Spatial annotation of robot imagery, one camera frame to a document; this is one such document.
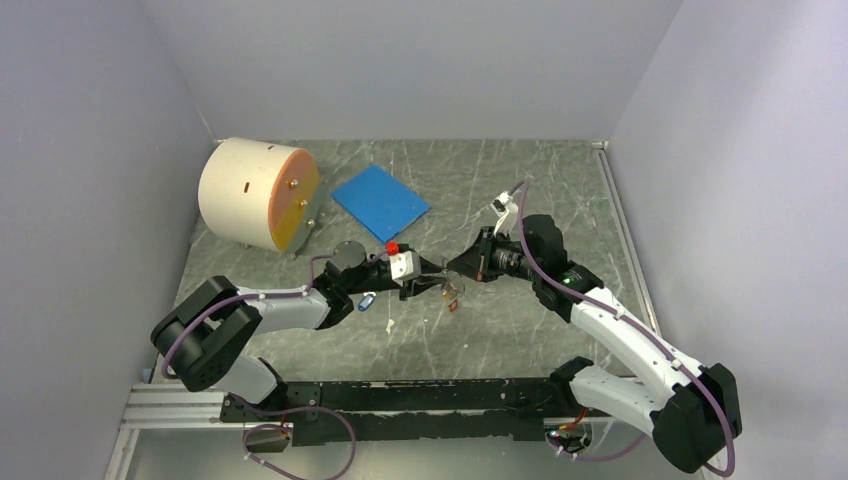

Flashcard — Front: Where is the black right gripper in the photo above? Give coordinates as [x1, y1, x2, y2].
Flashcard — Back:
[449, 225, 541, 282]

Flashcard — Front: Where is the key with blue tag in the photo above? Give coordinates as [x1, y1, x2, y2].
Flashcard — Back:
[357, 292, 377, 312]

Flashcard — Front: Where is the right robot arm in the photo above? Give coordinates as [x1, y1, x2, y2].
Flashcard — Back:
[447, 214, 742, 476]

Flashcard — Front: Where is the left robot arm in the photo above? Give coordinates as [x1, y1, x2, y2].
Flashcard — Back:
[150, 241, 448, 420]

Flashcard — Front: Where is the blue folded paper folder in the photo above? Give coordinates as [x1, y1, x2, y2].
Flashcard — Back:
[331, 165, 430, 243]

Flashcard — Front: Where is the white cylinder drum box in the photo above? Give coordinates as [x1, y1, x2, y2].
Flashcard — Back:
[197, 137, 327, 256]

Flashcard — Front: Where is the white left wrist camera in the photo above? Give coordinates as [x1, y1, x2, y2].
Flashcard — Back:
[389, 251, 422, 284]

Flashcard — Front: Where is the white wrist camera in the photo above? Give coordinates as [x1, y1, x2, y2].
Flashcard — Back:
[491, 191, 518, 237]
[389, 251, 422, 284]

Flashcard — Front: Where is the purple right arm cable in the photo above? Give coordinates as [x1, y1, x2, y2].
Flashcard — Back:
[513, 180, 738, 478]

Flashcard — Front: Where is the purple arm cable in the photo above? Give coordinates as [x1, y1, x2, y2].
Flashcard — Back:
[160, 248, 399, 382]
[513, 180, 738, 478]

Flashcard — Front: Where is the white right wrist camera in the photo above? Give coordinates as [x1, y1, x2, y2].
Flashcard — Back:
[491, 191, 518, 237]

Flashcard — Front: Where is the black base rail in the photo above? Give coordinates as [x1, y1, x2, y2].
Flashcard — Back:
[220, 357, 593, 446]

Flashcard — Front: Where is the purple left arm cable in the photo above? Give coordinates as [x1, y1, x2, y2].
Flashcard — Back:
[160, 248, 399, 382]

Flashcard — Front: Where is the aluminium frame rail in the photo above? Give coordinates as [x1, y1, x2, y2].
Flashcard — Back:
[104, 383, 260, 479]

